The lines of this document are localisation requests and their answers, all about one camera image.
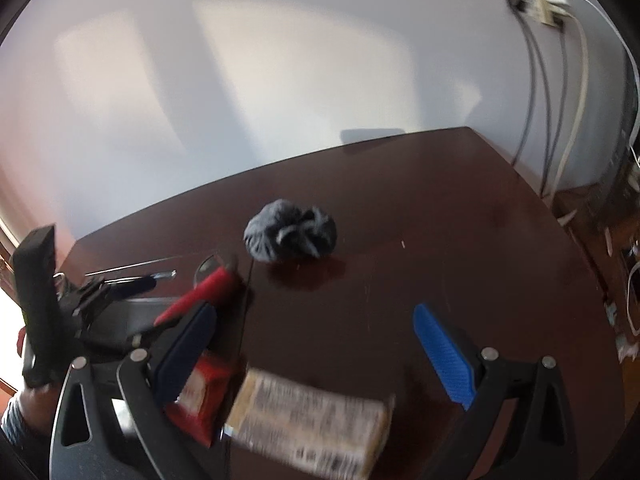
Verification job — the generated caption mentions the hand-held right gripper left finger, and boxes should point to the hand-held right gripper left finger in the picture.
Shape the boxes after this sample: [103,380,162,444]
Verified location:
[50,302,218,480]

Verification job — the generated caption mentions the person's left forearm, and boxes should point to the person's left forearm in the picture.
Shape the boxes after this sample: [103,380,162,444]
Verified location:
[0,385,66,448]

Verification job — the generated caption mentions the black power cable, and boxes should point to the black power cable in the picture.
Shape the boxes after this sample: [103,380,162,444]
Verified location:
[524,9,555,197]
[547,22,571,197]
[511,7,542,167]

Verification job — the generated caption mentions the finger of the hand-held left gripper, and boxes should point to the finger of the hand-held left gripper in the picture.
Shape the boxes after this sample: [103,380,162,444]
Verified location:
[82,310,173,357]
[75,271,177,311]

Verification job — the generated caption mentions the black monitor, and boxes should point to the black monitor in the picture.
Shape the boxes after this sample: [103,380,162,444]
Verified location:
[595,35,640,221]

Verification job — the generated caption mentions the cream wall socket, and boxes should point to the cream wall socket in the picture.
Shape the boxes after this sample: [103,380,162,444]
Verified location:
[530,0,571,28]

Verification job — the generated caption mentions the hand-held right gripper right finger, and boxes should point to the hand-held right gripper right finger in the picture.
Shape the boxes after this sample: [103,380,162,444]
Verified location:
[412,302,583,480]

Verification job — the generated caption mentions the white charging cable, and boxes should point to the white charging cable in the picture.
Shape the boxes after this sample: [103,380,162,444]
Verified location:
[570,0,640,337]

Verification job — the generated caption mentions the pale cracker packet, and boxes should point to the pale cracker packet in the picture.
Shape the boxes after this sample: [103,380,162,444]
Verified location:
[222,367,396,479]

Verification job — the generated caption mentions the dark grey sock ball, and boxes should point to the dark grey sock ball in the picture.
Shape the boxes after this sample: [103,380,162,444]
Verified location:
[243,199,338,263]

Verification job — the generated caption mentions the red snack packet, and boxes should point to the red snack packet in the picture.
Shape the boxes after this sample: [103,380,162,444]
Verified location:
[164,350,237,447]

